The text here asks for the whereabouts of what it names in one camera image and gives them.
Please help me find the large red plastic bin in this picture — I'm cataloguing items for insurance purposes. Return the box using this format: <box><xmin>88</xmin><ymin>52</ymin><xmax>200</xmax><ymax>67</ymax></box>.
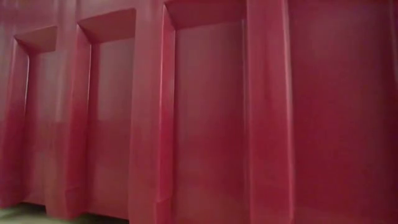
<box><xmin>0</xmin><ymin>0</ymin><xmax>398</xmax><ymax>224</ymax></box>

